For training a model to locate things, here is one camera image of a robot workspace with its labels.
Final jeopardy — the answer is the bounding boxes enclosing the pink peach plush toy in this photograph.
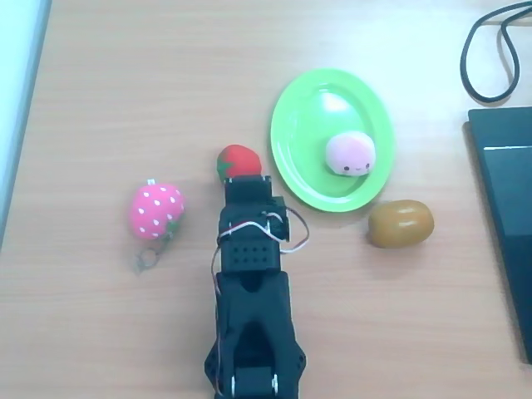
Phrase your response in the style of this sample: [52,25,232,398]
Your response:
[324,131,377,176]

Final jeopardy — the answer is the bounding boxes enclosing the green plastic plate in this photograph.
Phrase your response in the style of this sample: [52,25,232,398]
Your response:
[269,68,395,214]

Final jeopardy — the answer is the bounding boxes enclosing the red strawberry toy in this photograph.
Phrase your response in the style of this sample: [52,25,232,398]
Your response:
[215,144,263,184]

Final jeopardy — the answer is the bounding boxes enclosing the pink strawberry plush toy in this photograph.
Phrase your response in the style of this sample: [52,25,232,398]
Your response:
[127,182,186,241]

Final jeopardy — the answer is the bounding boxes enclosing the brown kiwi toy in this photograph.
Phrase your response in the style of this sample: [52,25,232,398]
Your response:
[367,199,436,249]

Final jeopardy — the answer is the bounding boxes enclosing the black laptop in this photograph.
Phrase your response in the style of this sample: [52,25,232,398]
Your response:
[462,106,532,367]

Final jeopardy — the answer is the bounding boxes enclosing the white red black servo cable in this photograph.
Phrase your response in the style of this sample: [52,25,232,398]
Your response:
[210,244,224,301]
[215,207,311,255]

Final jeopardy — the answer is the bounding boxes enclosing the metal keyring chain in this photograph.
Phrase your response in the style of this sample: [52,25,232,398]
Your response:
[132,231,174,275]

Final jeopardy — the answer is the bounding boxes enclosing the black cable loop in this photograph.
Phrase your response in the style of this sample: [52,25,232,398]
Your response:
[459,0,532,105]

